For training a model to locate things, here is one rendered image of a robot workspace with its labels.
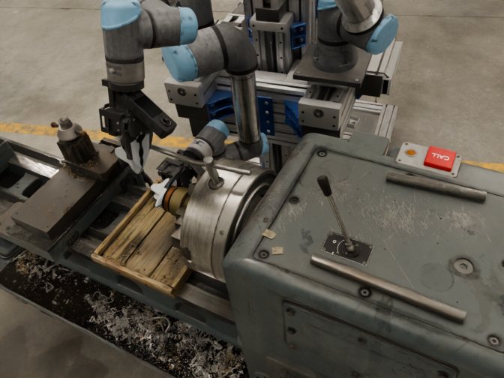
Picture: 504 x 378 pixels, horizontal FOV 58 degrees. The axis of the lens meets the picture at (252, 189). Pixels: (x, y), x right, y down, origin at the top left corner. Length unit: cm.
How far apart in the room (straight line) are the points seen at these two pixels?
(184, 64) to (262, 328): 68
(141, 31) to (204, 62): 32
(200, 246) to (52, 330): 154
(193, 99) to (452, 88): 235
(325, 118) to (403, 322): 82
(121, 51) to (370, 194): 59
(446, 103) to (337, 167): 244
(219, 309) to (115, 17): 79
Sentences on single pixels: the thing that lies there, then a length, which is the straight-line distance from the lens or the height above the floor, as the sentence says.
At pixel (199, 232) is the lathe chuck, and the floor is 117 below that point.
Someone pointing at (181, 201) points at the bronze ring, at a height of 112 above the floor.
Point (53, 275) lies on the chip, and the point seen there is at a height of 55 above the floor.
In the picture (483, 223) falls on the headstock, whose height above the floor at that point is 125.
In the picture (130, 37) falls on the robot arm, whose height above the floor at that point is 159.
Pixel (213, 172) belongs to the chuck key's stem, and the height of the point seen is 128.
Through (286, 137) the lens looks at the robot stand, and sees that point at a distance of 177.
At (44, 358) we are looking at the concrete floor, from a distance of 247.
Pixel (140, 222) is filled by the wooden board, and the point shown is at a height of 89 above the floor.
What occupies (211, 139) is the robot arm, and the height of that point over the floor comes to 111.
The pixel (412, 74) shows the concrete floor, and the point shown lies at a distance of 371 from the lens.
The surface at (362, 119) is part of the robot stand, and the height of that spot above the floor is 21.
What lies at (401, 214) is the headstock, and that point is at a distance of 99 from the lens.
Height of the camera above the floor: 201
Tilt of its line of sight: 47 degrees down
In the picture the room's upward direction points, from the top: 7 degrees counter-clockwise
